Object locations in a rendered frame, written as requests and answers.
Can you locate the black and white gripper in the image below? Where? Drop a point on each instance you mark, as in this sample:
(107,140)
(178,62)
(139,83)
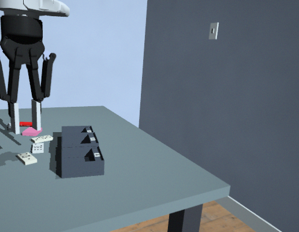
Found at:
(21,42)

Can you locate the white domino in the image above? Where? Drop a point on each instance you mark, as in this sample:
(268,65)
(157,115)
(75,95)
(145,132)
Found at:
(38,148)
(41,139)
(27,158)

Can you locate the dark grey rack of bins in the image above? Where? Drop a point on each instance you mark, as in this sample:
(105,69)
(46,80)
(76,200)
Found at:
(81,155)

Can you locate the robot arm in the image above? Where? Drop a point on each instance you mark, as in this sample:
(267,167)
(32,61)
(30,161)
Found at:
(34,8)

